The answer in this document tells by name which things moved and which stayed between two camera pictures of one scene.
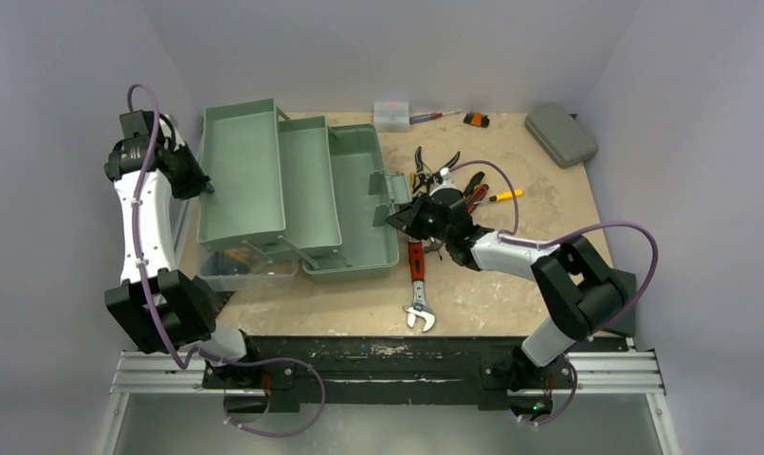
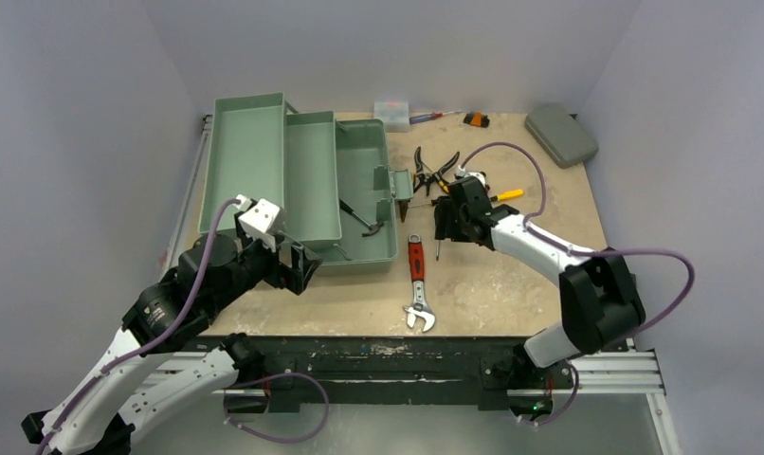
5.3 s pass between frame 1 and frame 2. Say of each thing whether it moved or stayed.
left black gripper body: moved
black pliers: stayed
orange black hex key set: stayed
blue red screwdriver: stayed
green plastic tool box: stayed
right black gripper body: moved
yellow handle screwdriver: stayed
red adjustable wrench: stayed
